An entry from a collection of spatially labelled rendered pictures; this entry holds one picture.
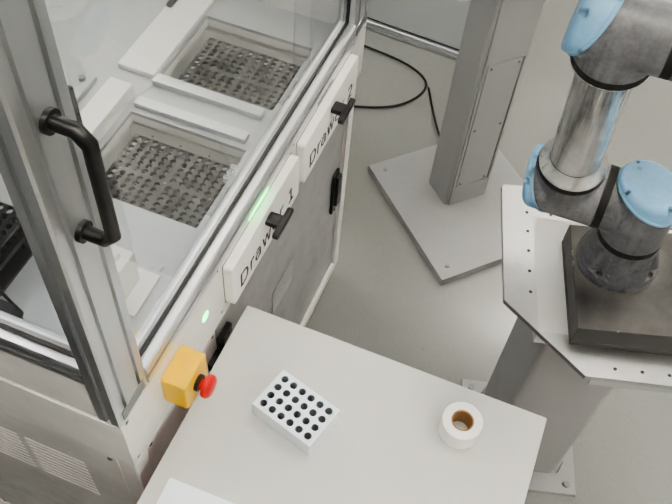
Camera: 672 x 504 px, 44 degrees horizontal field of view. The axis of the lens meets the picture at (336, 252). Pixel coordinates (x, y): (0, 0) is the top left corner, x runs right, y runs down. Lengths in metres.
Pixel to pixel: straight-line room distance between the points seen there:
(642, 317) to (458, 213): 1.17
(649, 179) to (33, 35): 1.07
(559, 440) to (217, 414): 0.97
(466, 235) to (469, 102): 0.47
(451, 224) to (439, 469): 1.33
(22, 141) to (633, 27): 0.75
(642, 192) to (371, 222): 1.33
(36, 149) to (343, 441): 0.82
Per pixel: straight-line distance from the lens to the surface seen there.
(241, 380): 1.49
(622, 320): 1.61
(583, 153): 1.39
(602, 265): 1.61
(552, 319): 1.64
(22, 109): 0.77
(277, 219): 1.49
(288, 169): 1.55
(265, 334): 1.54
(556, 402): 1.96
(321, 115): 1.65
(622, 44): 1.16
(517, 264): 1.69
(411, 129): 2.96
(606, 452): 2.42
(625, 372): 1.63
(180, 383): 1.33
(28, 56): 0.76
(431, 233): 2.62
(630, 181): 1.49
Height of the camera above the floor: 2.08
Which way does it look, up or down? 54 degrees down
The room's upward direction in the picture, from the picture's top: 6 degrees clockwise
